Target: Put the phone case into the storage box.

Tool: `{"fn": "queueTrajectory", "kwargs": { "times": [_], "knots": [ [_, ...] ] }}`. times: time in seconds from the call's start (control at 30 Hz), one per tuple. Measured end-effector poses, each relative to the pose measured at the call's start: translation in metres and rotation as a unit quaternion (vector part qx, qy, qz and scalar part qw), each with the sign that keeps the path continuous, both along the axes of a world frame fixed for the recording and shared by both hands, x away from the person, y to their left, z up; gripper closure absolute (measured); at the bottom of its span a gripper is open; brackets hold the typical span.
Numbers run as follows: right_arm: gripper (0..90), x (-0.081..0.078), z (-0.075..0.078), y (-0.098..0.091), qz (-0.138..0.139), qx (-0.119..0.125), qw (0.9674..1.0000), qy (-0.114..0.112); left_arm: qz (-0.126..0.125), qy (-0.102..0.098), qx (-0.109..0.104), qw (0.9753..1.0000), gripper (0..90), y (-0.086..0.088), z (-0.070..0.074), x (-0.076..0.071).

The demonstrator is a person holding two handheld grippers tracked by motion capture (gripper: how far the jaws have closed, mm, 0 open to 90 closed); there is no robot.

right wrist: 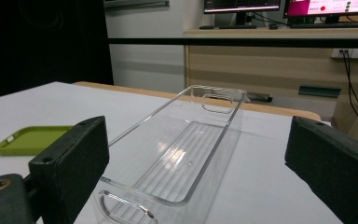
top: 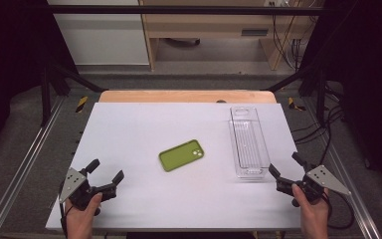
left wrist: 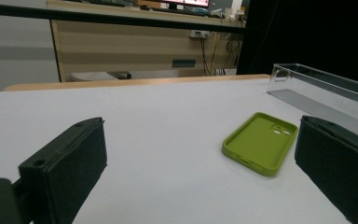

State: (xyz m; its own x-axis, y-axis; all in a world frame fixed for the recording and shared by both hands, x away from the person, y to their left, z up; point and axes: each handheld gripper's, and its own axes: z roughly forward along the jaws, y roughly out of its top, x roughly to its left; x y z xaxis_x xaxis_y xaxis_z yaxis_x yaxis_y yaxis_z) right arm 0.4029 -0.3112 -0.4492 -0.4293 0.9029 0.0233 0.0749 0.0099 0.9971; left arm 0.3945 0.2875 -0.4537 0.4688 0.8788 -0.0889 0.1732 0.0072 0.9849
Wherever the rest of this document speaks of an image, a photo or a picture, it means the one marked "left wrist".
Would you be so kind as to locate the white power strip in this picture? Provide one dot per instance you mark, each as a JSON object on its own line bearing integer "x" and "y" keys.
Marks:
{"x": 199, "y": 34}

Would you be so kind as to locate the dark desk label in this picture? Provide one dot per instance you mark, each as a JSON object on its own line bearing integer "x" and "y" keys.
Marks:
{"x": 183, "y": 63}

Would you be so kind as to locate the wooden desk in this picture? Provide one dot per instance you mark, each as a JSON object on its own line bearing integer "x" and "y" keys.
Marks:
{"x": 121, "y": 46}

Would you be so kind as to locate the clear plastic container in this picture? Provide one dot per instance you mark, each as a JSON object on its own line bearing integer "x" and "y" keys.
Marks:
{"x": 323, "y": 109}

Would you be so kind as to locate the wooden table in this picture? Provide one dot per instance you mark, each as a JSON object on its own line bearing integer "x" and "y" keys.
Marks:
{"x": 136, "y": 82}

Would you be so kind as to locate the white table board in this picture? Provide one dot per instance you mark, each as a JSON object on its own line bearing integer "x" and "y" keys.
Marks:
{"x": 167, "y": 130}

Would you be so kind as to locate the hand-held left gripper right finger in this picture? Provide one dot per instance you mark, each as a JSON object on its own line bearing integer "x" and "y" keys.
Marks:
{"x": 338, "y": 161}

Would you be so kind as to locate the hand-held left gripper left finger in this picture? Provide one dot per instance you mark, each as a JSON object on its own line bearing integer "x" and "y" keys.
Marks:
{"x": 65, "y": 165}

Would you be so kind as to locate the black curtain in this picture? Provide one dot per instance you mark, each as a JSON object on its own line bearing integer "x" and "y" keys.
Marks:
{"x": 307, "y": 31}

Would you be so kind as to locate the computer monitor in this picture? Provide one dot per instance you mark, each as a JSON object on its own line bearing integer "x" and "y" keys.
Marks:
{"x": 186, "y": 2}

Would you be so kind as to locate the grey object under desk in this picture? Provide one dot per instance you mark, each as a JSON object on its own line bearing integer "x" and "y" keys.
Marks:
{"x": 93, "y": 76}

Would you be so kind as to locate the black frame bar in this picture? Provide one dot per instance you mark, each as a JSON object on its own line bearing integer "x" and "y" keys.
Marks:
{"x": 105, "y": 17}

